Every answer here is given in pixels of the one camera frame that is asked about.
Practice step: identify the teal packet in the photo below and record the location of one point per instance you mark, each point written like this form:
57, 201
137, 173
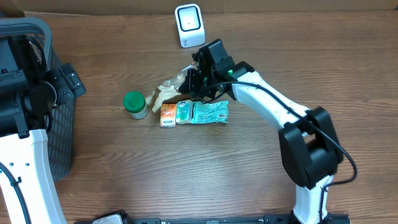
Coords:
210, 113

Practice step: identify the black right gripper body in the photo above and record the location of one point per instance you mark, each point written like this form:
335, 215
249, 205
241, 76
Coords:
198, 83

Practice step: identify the Kleenex tissue pack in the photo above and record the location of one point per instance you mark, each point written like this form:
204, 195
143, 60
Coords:
184, 112

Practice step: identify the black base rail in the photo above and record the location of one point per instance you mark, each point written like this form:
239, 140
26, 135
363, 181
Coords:
121, 216

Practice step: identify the white barcode scanner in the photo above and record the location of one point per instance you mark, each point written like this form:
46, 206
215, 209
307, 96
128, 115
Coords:
190, 26

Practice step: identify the grey plastic mesh basket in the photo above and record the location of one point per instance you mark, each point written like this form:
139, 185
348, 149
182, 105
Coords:
56, 124

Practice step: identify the green lid jar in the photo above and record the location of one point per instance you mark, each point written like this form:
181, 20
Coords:
135, 103

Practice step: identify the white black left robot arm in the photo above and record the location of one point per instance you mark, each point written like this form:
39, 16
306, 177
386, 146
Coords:
26, 180

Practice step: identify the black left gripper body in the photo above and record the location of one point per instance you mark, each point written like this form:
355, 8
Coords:
65, 91

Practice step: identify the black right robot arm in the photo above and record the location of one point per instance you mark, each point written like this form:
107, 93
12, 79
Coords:
309, 147

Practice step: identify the orange tissue pack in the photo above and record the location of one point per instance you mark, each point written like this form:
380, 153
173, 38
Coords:
168, 115

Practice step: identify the brown cardboard back panel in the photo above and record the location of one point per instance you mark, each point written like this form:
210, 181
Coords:
17, 8

